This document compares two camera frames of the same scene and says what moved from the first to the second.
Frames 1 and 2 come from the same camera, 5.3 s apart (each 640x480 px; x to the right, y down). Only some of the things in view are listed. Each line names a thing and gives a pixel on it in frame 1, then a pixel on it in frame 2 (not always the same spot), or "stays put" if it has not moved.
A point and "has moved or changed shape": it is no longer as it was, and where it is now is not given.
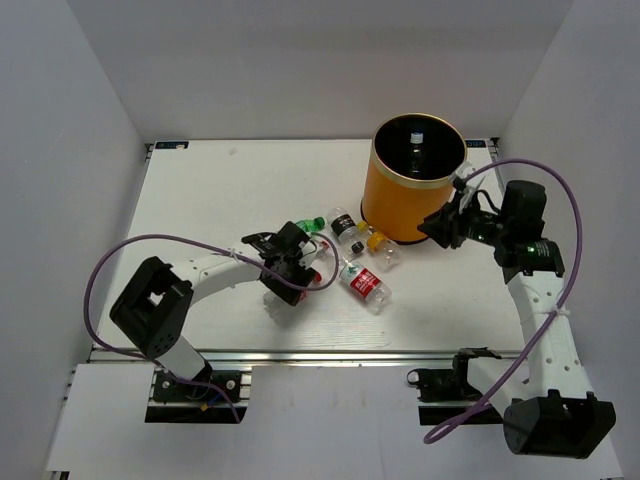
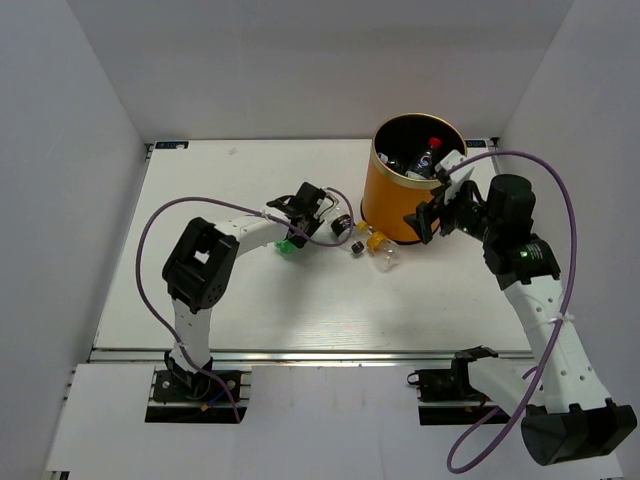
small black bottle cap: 357,247 stays put
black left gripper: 288,293 to 315,223
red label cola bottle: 284,313 to 390,163
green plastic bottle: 312,225 has moved or changed shape
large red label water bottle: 367,289 to 435,145
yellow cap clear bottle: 384,253 stays put
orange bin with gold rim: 408,179 stays put
